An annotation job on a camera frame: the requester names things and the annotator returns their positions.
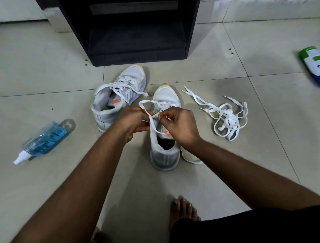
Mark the person's right forearm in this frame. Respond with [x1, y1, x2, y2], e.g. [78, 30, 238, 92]
[189, 139, 320, 211]

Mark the blue transparent bottle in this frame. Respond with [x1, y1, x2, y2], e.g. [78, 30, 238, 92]
[13, 118, 76, 165]

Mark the person's right hand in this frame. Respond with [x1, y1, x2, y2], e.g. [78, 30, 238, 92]
[158, 107, 203, 152]

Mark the person's right foot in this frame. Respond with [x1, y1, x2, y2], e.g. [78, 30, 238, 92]
[169, 196, 202, 232]

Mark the green blue white bottle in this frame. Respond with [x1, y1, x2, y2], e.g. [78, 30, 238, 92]
[298, 46, 320, 86]

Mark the person's left hand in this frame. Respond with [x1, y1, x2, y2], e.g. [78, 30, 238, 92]
[112, 105, 155, 145]

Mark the zebra striped garment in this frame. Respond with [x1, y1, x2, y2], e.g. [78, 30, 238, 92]
[169, 205, 320, 243]

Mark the person's left forearm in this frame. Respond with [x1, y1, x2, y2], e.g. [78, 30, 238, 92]
[11, 128, 128, 243]

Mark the black open shelf box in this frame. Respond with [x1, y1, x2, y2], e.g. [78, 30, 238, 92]
[57, 0, 201, 67]

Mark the dark brown wooden cabinet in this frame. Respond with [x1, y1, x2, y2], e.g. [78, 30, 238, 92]
[35, 0, 62, 11]

